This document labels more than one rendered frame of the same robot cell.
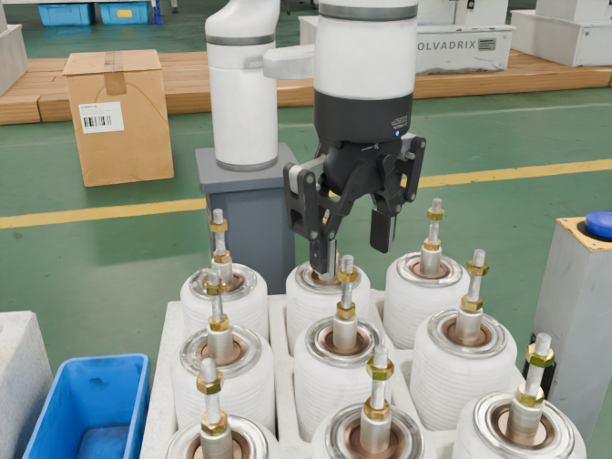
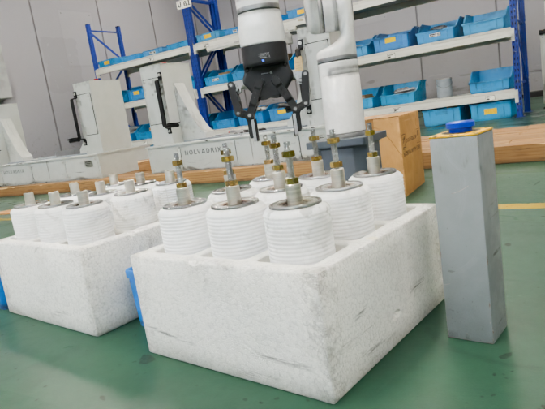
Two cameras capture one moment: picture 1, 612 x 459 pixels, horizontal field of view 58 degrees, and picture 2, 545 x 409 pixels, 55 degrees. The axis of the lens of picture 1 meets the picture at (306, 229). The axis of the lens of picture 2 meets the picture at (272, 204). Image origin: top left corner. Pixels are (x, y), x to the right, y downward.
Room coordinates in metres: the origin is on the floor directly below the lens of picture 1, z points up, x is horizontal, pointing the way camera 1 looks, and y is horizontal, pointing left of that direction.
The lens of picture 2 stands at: (-0.21, -0.68, 0.39)
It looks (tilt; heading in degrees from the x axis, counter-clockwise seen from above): 10 degrees down; 47
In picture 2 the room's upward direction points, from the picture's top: 9 degrees counter-clockwise
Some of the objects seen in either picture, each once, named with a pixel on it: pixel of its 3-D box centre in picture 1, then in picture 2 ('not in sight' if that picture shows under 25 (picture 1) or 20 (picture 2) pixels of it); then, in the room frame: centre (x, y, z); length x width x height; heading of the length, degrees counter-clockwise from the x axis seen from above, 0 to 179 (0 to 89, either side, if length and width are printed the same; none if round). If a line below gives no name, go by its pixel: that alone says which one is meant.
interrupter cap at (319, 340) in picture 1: (344, 341); (281, 188); (0.42, -0.04, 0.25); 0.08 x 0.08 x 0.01
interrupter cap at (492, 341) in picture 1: (466, 333); (339, 187); (0.43, -0.16, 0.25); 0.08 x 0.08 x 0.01
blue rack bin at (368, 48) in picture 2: not in sight; (359, 48); (4.62, 2.76, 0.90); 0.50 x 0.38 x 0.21; 13
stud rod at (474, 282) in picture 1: (474, 286); (334, 152); (0.43, -0.16, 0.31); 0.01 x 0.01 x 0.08
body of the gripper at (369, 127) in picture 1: (360, 137); (267, 70); (0.42, -0.04, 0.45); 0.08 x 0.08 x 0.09
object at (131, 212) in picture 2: not in sight; (139, 231); (0.37, 0.39, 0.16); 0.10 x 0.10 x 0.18
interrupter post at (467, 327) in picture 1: (468, 322); (337, 178); (0.43, -0.16, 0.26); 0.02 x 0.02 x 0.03
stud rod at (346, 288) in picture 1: (346, 292); (276, 157); (0.42, -0.04, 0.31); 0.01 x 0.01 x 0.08
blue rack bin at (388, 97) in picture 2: not in sight; (403, 92); (4.69, 2.33, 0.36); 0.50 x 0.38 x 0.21; 15
